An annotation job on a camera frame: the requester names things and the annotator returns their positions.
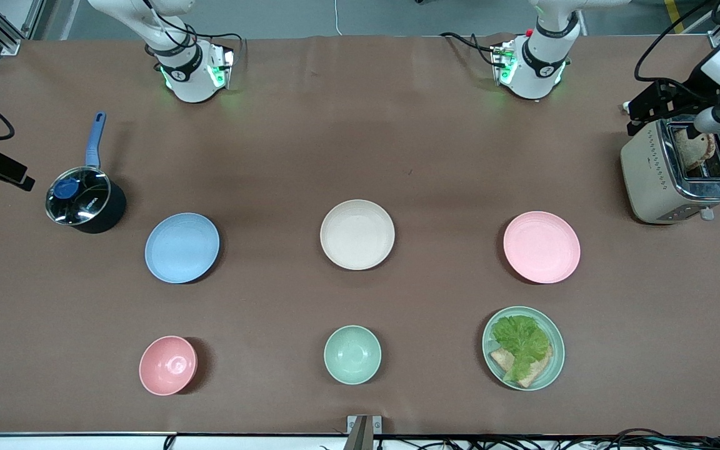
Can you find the metal bracket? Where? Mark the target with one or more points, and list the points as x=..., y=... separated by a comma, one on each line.
x=363, y=431

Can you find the pink plate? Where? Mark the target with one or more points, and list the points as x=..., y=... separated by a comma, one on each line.
x=542, y=247

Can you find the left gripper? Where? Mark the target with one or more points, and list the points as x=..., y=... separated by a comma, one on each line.
x=665, y=97

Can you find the brown table cover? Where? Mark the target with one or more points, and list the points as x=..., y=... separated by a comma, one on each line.
x=360, y=156

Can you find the green bowl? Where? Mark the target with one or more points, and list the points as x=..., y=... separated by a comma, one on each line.
x=352, y=354

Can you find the glass lid with blue knob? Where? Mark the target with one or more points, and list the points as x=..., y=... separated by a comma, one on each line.
x=79, y=195

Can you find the blue plate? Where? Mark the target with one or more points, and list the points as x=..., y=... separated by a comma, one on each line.
x=182, y=247

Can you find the green plate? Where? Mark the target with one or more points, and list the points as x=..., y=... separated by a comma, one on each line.
x=555, y=369

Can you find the beige plate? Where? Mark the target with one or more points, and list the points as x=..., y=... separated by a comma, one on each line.
x=357, y=234

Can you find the pink bowl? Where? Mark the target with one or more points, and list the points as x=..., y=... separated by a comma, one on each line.
x=168, y=365

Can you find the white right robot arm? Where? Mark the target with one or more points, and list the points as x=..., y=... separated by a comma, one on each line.
x=185, y=75

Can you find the green lettuce leaf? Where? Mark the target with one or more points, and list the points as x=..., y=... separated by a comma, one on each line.
x=522, y=340

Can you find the cream and chrome toaster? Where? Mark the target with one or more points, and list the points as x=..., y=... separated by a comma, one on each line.
x=650, y=181

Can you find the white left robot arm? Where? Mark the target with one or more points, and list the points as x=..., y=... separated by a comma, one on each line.
x=538, y=62

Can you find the toasted bread slice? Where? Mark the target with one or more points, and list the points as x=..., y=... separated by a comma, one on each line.
x=534, y=375

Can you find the brown bread slice in toaster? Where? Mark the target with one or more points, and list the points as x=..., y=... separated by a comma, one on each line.
x=692, y=150

